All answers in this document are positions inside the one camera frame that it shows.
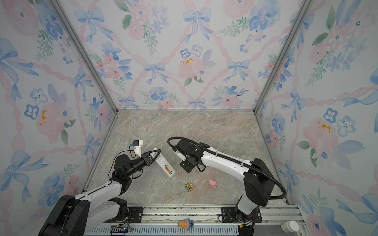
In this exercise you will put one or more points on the aluminium front rail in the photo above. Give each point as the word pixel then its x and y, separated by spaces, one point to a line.
pixel 164 219

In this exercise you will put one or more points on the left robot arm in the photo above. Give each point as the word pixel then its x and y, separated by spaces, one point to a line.
pixel 77 215

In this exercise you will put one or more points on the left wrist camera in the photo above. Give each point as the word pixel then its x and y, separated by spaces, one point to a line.
pixel 135 148

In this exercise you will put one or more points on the pink pig toy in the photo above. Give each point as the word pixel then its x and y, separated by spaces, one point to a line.
pixel 212 183

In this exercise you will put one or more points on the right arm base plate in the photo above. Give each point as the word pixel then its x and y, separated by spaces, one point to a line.
pixel 228 215

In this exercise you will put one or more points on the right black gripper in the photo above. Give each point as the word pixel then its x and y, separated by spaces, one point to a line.
pixel 187 169

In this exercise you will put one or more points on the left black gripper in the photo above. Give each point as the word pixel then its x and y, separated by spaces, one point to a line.
pixel 146 159

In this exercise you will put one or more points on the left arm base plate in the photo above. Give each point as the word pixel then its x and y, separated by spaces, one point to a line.
pixel 134 214

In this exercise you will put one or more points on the pink blue plush toy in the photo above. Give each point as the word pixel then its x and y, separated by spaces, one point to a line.
pixel 186 224

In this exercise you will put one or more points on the green yellow battery pack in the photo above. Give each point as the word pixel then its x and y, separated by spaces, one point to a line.
pixel 189 187

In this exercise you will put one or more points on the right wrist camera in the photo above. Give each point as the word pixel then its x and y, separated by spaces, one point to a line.
pixel 179 154

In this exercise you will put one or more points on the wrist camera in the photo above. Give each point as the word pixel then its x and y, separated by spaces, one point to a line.
pixel 135 148
pixel 179 154

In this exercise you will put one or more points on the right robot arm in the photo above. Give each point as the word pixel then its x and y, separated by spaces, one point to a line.
pixel 257 179

